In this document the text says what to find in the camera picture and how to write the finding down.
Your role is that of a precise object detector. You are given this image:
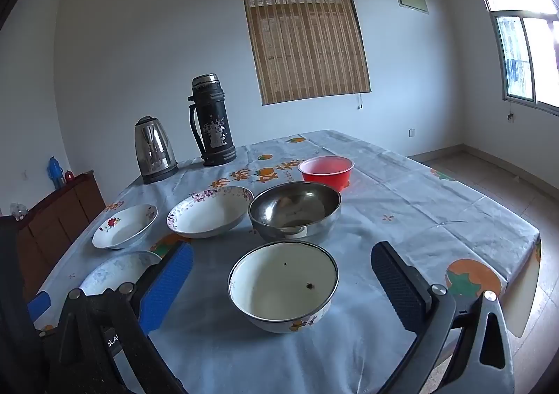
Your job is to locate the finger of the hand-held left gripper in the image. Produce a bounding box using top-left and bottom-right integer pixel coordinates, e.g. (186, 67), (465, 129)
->
(27, 290), (52, 325)

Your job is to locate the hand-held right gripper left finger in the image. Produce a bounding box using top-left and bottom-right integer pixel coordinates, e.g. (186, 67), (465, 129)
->
(46, 240), (195, 394)

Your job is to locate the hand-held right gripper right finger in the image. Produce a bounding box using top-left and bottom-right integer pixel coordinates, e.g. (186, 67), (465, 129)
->
(370, 240), (516, 394)

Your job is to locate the plain pale blue plate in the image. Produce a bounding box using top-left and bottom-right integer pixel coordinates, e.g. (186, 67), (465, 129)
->
(79, 251), (163, 296)

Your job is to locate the white plate with red rose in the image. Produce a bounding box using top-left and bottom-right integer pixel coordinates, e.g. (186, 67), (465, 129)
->
(92, 203), (159, 250)

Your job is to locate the purple floral rim plate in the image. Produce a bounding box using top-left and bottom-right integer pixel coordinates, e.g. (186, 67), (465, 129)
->
(166, 186), (255, 239)

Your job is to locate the white enamel bowl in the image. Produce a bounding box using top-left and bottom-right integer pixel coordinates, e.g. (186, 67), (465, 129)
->
(227, 241), (340, 334)

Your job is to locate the stainless steel bowl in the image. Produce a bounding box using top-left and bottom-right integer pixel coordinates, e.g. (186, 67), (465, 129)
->
(248, 181), (342, 245)

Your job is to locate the red plastic bowl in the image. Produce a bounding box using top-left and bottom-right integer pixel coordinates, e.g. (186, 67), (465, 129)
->
(298, 155), (355, 193)

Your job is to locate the printed pale blue tablecloth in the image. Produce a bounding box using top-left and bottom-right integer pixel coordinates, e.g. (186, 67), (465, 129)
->
(28, 129), (542, 394)

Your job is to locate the brown wooden cabinet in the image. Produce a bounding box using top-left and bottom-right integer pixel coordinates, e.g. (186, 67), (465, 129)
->
(0, 170), (106, 303)

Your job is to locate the blue bottle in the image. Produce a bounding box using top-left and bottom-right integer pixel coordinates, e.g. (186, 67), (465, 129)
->
(47, 156), (63, 190)

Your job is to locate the stainless steel electric kettle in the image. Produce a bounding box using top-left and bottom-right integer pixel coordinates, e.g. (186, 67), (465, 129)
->
(135, 116), (180, 185)

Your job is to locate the worn black thermos flask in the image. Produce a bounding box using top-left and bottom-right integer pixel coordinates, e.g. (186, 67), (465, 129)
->
(188, 73), (237, 167)

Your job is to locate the green framed window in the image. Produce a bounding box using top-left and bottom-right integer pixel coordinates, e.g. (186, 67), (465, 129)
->
(493, 12), (559, 115)

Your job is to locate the large bamboo window blind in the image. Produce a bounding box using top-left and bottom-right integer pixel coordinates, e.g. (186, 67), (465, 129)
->
(240, 0), (372, 105)

